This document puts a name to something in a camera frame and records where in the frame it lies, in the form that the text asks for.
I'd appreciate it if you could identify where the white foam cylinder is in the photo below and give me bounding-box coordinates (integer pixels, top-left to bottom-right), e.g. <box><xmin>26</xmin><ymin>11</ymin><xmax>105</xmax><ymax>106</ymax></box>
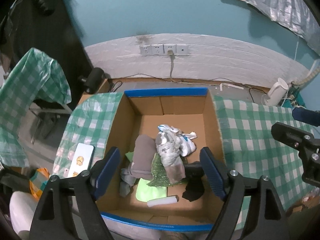
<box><xmin>147</xmin><ymin>196</ymin><xmax>178</xmax><ymax>207</ymax></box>

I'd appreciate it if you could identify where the grey beige sock bundle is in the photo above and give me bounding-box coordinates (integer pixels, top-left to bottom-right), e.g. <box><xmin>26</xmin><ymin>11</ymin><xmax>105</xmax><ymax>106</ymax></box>
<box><xmin>155</xmin><ymin>132</ymin><xmax>185</xmax><ymax>183</ymax></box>

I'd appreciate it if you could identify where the white blue plastic bag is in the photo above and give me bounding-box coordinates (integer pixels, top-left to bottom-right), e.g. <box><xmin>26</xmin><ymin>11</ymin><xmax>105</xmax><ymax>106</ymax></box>
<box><xmin>158</xmin><ymin>124</ymin><xmax>197</xmax><ymax>157</ymax></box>

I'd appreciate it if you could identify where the white snack package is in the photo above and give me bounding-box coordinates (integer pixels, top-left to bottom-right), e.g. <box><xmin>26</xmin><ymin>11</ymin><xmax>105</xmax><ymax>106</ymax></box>
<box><xmin>67</xmin><ymin>143</ymin><xmax>94</xmax><ymax>178</ymax></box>

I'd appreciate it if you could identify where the white electric kettle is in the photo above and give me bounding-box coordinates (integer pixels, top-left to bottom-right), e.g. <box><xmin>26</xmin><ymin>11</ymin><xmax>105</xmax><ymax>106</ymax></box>
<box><xmin>261</xmin><ymin>77</ymin><xmax>289</xmax><ymax>106</ymax></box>

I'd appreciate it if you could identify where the green checkered tablecloth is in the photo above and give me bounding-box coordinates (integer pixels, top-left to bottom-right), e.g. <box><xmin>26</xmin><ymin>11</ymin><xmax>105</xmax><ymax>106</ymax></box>
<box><xmin>53</xmin><ymin>88</ymin><xmax>312</xmax><ymax>231</ymax></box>

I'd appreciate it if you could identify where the blue cardboard box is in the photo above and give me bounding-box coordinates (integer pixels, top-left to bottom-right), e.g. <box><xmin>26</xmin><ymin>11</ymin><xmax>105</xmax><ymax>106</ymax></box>
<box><xmin>97</xmin><ymin>88</ymin><xmax>223</xmax><ymax>232</ymax></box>

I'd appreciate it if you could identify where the green checkered cloth on chair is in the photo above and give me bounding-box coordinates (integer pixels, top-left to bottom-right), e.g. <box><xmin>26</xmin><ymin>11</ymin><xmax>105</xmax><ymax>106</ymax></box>
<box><xmin>1</xmin><ymin>48</ymin><xmax>72</xmax><ymax>167</ymax></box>

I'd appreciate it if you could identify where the braided rope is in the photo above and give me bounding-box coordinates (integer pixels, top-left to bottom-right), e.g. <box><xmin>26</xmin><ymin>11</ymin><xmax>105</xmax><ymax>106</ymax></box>
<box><xmin>291</xmin><ymin>60</ymin><xmax>320</xmax><ymax>87</ymax></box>

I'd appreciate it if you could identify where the grey power cable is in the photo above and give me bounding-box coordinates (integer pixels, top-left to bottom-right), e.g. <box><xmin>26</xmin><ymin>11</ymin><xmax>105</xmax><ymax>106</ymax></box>
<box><xmin>166</xmin><ymin>50</ymin><xmax>176</xmax><ymax>81</ymax></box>

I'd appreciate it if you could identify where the wall socket strip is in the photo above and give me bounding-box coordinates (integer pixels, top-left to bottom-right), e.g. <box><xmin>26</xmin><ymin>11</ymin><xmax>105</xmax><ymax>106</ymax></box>
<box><xmin>139</xmin><ymin>44</ymin><xmax>190</xmax><ymax>56</ymax></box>

